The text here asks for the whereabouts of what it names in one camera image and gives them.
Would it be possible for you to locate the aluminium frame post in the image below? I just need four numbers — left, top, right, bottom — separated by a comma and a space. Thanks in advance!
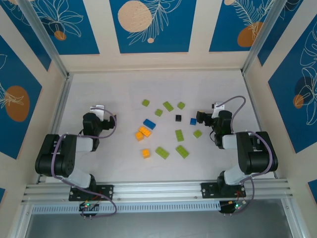
241, 0, 297, 76
17, 0, 70, 79

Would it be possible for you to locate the grey metal sheet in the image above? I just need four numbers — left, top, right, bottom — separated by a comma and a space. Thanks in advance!
24, 198, 307, 238

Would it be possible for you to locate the blue floral wall panel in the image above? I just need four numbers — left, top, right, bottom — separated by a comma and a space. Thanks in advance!
209, 0, 279, 53
257, 0, 317, 67
109, 0, 198, 54
0, 34, 43, 160
28, 0, 101, 56
268, 21, 317, 154
0, 0, 52, 72

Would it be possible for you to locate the orange long lego brick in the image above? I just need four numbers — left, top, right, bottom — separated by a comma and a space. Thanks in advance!
138, 126, 152, 138

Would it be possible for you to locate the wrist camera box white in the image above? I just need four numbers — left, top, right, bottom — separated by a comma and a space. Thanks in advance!
89, 104, 105, 122
211, 101, 226, 112

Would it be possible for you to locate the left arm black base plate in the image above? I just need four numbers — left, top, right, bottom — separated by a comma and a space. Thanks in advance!
68, 184, 114, 202

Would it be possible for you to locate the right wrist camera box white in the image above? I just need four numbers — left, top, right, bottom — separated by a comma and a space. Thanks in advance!
211, 101, 226, 112

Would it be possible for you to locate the grey slotted cable duct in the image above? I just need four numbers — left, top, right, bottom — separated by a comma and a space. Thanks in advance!
31, 200, 221, 214

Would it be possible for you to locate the aluminium side rail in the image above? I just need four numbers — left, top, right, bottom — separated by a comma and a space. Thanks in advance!
36, 73, 74, 184
241, 70, 279, 179

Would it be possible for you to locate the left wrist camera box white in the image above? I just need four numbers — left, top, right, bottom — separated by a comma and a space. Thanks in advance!
89, 104, 105, 122

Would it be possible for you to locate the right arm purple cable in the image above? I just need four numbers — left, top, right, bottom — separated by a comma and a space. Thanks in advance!
215, 95, 278, 206

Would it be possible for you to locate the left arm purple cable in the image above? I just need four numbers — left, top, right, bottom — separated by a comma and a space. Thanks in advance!
51, 105, 117, 219

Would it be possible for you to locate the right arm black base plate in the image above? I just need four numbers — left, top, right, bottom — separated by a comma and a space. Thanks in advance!
201, 181, 247, 199

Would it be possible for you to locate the blue long lego brick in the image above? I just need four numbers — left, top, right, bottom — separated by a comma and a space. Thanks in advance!
143, 118, 157, 130

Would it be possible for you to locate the aluminium front rail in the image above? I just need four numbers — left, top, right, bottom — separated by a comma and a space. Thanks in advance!
21, 178, 295, 206

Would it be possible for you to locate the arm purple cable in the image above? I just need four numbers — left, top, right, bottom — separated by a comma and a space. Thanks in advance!
51, 105, 117, 219
215, 95, 278, 206

